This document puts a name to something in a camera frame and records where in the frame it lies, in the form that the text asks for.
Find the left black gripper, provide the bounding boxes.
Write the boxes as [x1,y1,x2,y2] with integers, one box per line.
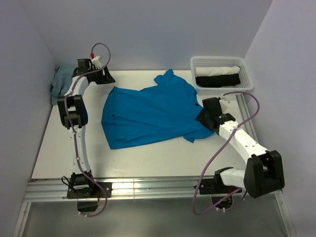
[90,66,116,85]

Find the bright blue t-shirt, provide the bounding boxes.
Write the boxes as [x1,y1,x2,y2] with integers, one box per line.
[101,69,213,150]

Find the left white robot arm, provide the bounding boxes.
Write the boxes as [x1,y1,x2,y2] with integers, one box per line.
[57,54,116,198]

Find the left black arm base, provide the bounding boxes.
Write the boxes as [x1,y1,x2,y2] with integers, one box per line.
[61,172,112,214]

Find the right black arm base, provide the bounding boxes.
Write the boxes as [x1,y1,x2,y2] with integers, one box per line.
[194,167,242,204]

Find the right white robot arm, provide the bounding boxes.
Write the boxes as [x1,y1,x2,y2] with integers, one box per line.
[196,97,285,198]

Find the black rolled t-shirt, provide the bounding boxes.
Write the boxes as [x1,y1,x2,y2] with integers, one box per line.
[196,74,240,88]

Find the grey-blue crumpled t-shirt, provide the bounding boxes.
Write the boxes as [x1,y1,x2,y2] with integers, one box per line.
[49,64,75,106]

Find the white rolled t-shirt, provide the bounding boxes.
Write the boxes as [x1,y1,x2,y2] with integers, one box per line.
[195,66,240,77]

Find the white perforated plastic basket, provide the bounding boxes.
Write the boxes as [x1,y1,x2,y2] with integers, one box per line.
[191,56,254,95]

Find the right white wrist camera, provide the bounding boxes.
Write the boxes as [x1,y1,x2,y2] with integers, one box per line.
[219,98,231,114]

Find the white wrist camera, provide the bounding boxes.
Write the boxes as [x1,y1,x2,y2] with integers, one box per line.
[90,52,103,70]
[219,98,231,114]

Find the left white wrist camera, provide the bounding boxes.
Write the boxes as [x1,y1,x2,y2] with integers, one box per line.
[90,52,103,70]

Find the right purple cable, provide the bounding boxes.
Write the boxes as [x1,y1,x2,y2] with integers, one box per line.
[192,91,260,216]

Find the purple cable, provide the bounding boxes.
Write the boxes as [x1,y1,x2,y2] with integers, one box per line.
[63,43,111,218]
[192,91,260,216]

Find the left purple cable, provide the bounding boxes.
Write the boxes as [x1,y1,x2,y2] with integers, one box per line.
[63,43,111,218]

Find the aluminium front rail frame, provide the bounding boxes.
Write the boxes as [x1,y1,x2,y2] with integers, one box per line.
[13,177,296,237]

